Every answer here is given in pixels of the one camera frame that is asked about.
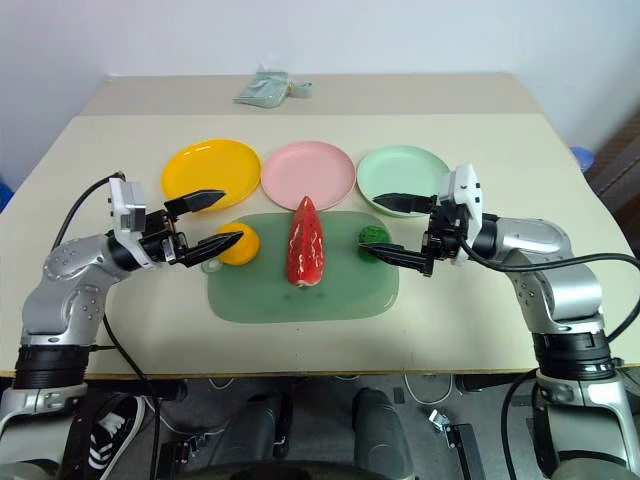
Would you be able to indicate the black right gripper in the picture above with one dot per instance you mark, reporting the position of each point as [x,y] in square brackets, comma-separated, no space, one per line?
[445,230]

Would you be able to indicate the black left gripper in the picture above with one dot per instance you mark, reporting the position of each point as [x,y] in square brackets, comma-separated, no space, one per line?
[160,240]

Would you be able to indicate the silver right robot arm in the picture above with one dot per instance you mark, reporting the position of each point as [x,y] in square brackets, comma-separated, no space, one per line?
[550,270]

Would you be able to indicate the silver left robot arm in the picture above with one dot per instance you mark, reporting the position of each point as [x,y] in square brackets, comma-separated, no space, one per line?
[75,280]

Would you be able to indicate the small green vegetable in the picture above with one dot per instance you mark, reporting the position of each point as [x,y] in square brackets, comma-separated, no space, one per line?
[372,237]

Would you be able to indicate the yellow toy fruit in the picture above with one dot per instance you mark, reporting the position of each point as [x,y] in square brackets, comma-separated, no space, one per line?
[245,247]

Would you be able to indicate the yellow plate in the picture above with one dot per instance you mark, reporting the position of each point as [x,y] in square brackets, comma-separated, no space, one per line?
[212,172]

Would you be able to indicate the light green plate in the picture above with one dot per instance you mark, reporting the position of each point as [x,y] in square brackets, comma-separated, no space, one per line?
[400,170]

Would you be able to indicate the pink plate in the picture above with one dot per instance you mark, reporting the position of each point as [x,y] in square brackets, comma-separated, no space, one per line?
[310,170]

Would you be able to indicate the translucent green cutting board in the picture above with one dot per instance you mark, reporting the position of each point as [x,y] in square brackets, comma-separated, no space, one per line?
[305,300]

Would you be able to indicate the pale green fabric pouch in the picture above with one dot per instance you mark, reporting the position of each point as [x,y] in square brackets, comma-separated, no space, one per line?
[262,90]

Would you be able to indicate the blue round container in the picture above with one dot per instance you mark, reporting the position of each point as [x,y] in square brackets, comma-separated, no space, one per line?
[582,159]

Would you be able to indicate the small caster wheel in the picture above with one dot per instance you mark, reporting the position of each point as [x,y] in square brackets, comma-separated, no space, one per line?
[437,420]

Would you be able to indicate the dark rounded shape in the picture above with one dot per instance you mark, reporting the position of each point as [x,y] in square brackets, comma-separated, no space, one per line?
[380,430]
[255,430]

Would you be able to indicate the blue plastic object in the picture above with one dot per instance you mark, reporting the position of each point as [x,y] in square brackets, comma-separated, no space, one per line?
[4,195]

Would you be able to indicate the brown wooden furniture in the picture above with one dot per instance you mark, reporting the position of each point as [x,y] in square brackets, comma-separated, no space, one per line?
[617,155]

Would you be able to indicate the black and white sneaker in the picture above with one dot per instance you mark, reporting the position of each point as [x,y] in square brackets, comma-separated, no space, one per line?
[112,432]

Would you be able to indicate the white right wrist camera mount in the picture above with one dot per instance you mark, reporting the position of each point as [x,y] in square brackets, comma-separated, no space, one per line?
[462,192]

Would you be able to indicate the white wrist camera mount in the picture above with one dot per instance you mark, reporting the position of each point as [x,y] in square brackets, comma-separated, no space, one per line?
[462,192]
[127,210]

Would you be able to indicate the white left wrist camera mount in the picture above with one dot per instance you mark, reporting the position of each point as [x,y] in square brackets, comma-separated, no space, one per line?
[127,210]

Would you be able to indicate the black flat floor bracket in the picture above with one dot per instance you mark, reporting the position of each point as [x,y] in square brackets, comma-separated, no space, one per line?
[465,450]

